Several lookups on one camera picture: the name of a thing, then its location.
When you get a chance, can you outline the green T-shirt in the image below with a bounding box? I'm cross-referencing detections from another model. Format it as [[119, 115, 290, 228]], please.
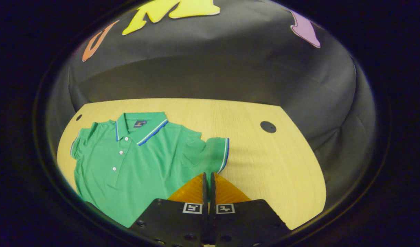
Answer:
[[70, 112, 230, 228]]

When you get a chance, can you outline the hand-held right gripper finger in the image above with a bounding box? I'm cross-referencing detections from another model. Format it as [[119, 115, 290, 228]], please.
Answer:
[[210, 173, 293, 247], [129, 173, 209, 247]]

